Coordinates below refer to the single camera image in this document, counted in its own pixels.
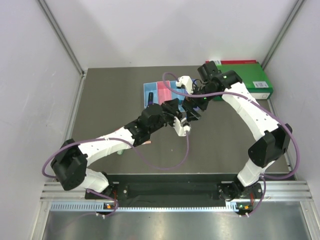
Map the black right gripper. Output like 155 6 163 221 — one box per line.
181 82 219 122

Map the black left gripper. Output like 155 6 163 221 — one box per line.
148 98 182 134

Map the purple cap black highlighter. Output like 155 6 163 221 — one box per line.
147 92 154 105

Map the white orange pen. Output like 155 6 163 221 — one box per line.
142 140 152 145

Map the light blue drawer box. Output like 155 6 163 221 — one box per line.
143 82 159 108

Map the sky blue drawer box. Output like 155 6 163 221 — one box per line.
170 80 186 112

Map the green ring binder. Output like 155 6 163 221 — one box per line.
212 62 274 101

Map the pink drawer box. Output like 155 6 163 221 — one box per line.
156 81 172 105

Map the purple drawer box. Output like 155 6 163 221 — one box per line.
183 79 200 111

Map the blue cap black highlighter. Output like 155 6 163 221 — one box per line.
185 108 202 122

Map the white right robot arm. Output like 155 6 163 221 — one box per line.
175 61 292 201

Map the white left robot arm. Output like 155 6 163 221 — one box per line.
50 99 191 199

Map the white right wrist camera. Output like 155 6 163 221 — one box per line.
175 75 194 95

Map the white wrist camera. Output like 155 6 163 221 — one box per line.
173 117 191 137
175 75 194 95

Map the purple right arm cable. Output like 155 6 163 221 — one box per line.
162 72 301 218

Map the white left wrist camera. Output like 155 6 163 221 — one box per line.
173 117 191 137

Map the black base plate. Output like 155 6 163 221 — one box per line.
85 181 263 201

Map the aluminium frame post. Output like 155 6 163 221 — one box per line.
36 0 85 76
261 0 306 70

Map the grey slotted cable duct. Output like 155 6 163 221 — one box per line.
49 201 251 213

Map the left aluminium rail bar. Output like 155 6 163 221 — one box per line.
39 181 88 202

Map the aluminium rail bar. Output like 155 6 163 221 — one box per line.
259 180 314 202
39 181 88 202

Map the left aluminium frame post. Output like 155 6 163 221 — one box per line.
36 0 85 76

